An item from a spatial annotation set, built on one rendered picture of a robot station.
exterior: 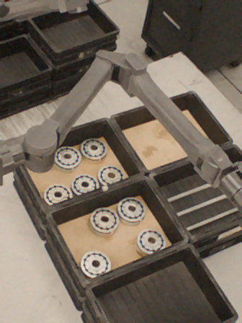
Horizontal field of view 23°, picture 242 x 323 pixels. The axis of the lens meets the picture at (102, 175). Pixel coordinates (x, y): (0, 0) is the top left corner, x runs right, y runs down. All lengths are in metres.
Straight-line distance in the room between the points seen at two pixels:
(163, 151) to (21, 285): 0.75
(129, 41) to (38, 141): 2.67
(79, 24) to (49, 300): 1.74
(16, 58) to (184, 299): 1.76
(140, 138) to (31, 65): 1.06
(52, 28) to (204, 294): 1.81
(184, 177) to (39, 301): 0.72
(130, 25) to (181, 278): 2.46
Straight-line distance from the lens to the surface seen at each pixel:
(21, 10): 1.72
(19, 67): 3.24
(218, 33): 3.59
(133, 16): 4.27
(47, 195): 2.13
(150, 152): 2.34
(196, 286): 2.07
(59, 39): 3.25
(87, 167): 2.25
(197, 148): 1.53
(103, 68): 1.67
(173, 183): 2.27
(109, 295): 1.99
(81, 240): 2.07
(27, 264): 2.16
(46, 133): 1.46
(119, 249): 2.08
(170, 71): 2.87
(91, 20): 3.40
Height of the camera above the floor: 2.62
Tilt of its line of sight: 53 degrees down
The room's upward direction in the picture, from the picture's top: 12 degrees clockwise
